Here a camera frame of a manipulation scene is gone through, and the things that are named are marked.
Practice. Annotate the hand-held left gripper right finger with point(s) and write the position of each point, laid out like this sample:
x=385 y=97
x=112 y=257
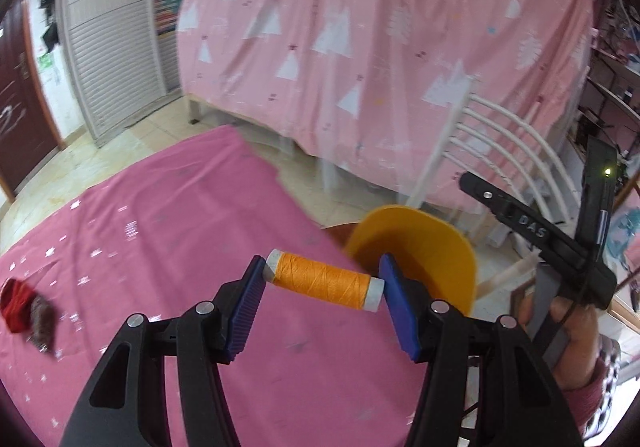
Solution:
x=400 y=309

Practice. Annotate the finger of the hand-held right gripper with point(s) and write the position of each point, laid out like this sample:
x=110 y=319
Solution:
x=482 y=189

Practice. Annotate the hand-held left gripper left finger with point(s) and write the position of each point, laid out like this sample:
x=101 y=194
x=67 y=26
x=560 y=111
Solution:
x=245 y=312

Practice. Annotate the orange thread spool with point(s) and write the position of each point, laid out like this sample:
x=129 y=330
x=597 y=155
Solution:
x=320 y=279

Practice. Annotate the person's right forearm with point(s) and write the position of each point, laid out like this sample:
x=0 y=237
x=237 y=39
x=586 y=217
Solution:
x=600 y=402

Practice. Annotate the person's right hand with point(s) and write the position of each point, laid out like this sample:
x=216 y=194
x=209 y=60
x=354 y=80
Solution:
x=577 y=342

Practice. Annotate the white metal chair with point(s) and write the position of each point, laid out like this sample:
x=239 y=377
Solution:
x=440 y=149

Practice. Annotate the yellow plastic bowl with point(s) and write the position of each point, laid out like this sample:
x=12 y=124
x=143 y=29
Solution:
x=425 y=242

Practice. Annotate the pink star-print tablecloth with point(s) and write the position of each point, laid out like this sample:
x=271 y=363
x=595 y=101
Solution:
x=175 y=227

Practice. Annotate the cluttered shelf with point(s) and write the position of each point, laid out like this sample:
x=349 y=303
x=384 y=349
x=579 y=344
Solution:
x=607 y=72

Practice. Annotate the pink tree-print sheet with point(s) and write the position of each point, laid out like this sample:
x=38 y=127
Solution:
x=375 y=27

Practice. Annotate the brown fuzzy piece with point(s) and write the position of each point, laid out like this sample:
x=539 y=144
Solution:
x=41 y=322

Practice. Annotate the red cloth piece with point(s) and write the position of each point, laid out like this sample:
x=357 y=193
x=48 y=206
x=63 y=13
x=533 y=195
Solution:
x=15 y=304

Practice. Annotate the brown door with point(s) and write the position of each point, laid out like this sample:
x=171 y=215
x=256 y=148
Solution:
x=22 y=97

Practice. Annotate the white louvered wardrobe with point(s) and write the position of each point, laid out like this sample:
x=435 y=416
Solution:
x=115 y=27

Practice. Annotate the black hanging coat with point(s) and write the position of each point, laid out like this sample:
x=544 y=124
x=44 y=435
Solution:
x=49 y=2

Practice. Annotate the green wall sticker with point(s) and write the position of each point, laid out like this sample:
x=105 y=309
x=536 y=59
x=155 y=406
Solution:
x=45 y=62

